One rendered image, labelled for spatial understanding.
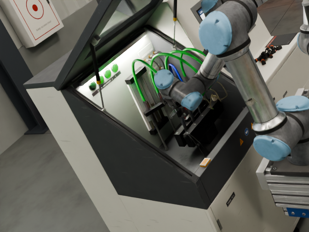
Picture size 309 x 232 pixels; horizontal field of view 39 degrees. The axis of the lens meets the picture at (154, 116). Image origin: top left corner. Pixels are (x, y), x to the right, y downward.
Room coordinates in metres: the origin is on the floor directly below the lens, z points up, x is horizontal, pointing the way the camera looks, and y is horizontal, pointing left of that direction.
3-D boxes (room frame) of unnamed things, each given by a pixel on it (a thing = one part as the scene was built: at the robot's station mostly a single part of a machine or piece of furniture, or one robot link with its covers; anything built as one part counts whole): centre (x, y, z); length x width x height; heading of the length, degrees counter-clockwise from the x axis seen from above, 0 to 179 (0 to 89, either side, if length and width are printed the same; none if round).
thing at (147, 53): (2.35, -0.12, 1.20); 0.13 x 0.03 x 0.31; 133
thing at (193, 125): (2.08, -0.21, 0.91); 0.34 x 0.10 x 0.15; 133
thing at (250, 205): (1.81, -0.29, 0.44); 0.65 x 0.02 x 0.68; 133
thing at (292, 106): (1.31, -0.45, 1.20); 0.13 x 0.12 x 0.14; 126
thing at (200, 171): (1.82, -0.28, 0.87); 0.62 x 0.04 x 0.16; 133
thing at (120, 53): (2.19, 0.06, 1.43); 0.54 x 0.03 x 0.02; 133
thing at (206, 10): (1.85, -0.42, 1.53); 0.09 x 0.08 x 0.11; 85
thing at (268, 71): (2.36, -0.74, 0.96); 0.70 x 0.22 x 0.03; 133
